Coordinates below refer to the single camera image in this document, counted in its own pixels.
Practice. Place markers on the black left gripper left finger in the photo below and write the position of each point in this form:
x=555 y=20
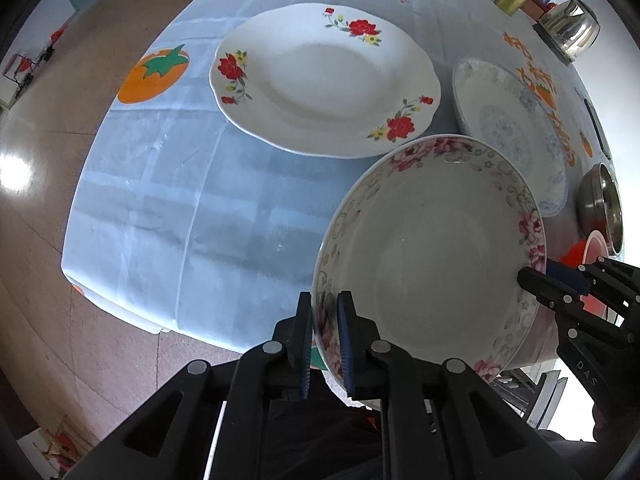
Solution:
x=292 y=363

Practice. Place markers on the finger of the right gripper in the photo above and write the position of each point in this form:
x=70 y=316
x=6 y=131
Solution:
x=570 y=277

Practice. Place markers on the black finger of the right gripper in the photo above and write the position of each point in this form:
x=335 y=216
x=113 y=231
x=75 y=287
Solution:
x=554 y=294

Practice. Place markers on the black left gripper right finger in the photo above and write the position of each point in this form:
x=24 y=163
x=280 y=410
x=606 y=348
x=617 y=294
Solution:
x=365 y=356

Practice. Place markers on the pink floral white bowl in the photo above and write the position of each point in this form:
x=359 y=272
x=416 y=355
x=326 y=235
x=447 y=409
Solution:
x=429 y=241

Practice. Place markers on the stainless steel bowl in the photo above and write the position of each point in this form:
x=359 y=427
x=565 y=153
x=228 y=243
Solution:
x=598 y=207

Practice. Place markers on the light blue tablecloth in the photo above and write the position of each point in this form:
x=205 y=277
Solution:
x=182 y=222

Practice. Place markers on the blue patterned white plate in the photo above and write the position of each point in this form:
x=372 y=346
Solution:
x=493 y=105

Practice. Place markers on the stainless steel kettle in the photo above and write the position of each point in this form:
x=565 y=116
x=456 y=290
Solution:
x=568 y=29

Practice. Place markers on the red flower white plate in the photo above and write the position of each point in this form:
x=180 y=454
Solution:
x=325 y=80

